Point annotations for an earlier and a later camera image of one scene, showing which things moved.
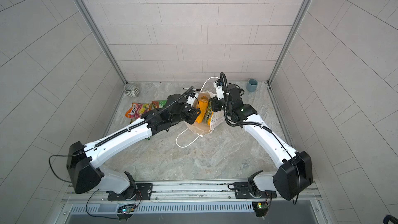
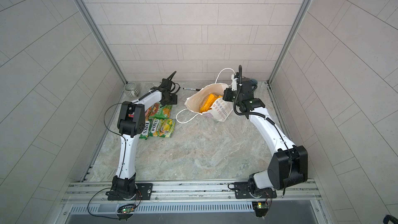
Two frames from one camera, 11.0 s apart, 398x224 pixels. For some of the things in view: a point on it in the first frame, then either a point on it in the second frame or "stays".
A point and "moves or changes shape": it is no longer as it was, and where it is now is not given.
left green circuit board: [127, 209] stays
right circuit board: [260, 208] stays
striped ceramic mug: [131, 90] stays
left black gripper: [193, 113] -> [174, 100]
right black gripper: [214, 101] -> [227, 94]
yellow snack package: [203, 105] moves or changes shape
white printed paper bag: [217, 119] moves or changes shape
